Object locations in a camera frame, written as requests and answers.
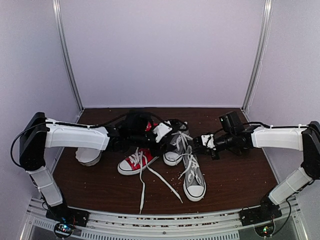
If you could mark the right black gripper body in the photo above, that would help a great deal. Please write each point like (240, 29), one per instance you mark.
(229, 139)

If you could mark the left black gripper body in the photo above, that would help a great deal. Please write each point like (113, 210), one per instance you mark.
(138, 140)

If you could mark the grey sneaker with laces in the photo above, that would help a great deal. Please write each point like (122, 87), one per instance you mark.
(178, 145)

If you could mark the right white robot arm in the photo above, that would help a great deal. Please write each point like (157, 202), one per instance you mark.
(249, 135)

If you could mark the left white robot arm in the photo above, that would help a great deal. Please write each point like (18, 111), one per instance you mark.
(42, 133)

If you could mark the back red sneaker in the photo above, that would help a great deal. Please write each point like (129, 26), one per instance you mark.
(150, 126)

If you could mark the white fluted bowl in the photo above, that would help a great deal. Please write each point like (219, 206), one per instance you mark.
(86, 157)

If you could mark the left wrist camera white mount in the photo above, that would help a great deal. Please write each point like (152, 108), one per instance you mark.
(161, 130)

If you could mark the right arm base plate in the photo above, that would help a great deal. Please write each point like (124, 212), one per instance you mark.
(259, 214)

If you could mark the front aluminium rail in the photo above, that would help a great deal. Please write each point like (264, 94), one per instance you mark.
(219, 225)

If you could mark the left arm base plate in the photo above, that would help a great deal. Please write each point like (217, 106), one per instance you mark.
(72, 216)

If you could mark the right aluminium frame post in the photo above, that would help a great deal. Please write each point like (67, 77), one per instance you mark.
(257, 64)

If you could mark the aluminium frame post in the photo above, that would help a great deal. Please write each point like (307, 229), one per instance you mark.
(257, 64)
(65, 53)

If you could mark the left aluminium frame post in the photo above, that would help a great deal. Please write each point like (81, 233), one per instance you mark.
(65, 53)

